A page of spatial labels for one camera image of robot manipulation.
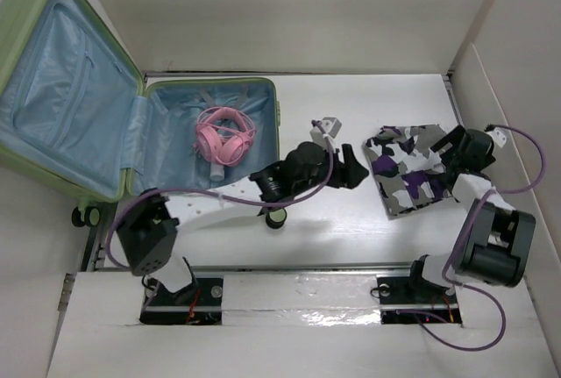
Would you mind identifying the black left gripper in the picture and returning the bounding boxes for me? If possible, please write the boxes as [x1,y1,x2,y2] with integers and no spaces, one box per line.
[292,140,366,196]

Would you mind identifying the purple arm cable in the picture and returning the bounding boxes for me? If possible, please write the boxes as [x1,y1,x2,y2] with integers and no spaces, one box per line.
[411,125,548,352]
[106,119,334,316]

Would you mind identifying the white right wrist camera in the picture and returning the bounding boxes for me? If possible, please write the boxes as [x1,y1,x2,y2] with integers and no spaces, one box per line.
[484,125,508,148]

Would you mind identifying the purple grey camouflage garment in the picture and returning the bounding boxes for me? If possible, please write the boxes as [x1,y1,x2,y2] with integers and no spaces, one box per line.
[363,125,451,218]

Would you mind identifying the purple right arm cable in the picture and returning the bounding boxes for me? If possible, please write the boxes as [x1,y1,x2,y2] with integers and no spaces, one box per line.
[411,125,548,352]

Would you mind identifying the green suitcase with blue lining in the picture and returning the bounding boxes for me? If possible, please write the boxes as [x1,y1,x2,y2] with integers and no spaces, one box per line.
[1,0,280,227]

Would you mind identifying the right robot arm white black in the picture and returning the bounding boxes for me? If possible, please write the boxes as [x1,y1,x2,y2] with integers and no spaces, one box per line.
[404,125,536,302]

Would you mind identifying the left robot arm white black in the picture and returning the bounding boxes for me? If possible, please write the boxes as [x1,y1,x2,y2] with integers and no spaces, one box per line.
[108,141,369,305]

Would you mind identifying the small white bottle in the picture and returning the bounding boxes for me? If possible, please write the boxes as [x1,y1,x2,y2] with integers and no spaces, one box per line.
[209,163,225,182]

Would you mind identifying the pink headphones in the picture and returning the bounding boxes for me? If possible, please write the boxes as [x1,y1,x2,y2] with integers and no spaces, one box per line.
[194,106,257,167]

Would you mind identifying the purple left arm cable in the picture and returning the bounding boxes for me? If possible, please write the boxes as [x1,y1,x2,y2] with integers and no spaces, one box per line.
[106,119,334,316]

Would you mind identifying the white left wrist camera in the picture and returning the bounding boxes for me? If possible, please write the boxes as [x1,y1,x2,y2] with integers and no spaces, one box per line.
[309,117,342,151]

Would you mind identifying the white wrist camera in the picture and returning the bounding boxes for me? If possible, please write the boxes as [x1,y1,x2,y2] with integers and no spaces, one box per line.
[484,125,508,148]
[309,117,342,151]

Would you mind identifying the metal base rail with foil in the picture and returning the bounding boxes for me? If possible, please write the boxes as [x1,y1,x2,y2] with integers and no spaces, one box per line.
[139,268,462,326]

